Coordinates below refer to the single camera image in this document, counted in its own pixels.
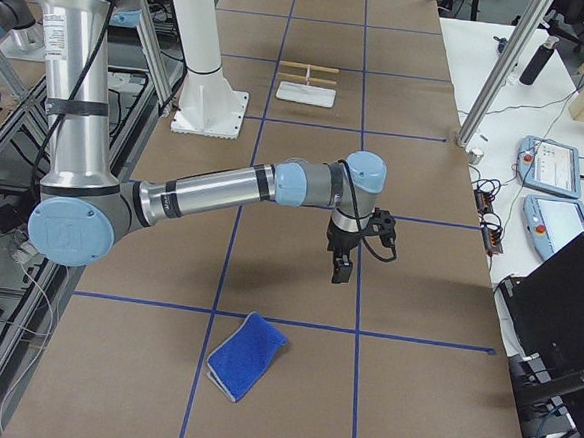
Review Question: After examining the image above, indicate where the black water bottle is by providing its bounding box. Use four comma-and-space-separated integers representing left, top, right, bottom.
519, 36, 559, 85

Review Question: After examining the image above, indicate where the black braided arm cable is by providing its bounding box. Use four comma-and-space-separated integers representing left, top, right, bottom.
336, 157, 405, 264

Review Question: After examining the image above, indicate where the teach pendant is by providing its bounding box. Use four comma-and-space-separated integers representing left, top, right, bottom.
517, 135, 581, 199
523, 195, 584, 261

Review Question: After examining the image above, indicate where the blue towel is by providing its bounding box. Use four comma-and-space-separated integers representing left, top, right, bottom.
207, 312, 288, 403

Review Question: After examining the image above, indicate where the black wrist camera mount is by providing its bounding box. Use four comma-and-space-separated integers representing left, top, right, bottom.
367, 208, 397, 249

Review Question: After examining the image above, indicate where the small silver metal cylinder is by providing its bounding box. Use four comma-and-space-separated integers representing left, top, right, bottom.
468, 148, 484, 166

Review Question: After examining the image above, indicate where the wooden towel rack white base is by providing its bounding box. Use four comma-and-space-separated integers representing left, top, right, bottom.
275, 60, 339, 108

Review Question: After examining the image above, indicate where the white camera pole with base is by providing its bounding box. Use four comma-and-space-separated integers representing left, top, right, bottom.
171, 0, 249, 140

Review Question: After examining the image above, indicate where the upper teach pendant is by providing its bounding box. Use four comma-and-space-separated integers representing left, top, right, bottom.
517, 135, 581, 199

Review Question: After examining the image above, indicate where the black laptop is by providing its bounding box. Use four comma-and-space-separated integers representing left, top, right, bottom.
500, 232, 584, 372

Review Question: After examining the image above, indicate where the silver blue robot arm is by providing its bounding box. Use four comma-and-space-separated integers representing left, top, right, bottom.
28, 0, 396, 283
0, 0, 36, 39

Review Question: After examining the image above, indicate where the aluminium frame post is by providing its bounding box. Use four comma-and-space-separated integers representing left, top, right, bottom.
457, 0, 554, 148

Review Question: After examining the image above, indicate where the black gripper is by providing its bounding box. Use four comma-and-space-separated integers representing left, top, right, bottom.
326, 217, 361, 284

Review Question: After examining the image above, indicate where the lower teach pendant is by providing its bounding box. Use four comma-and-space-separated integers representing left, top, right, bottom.
523, 195, 584, 261

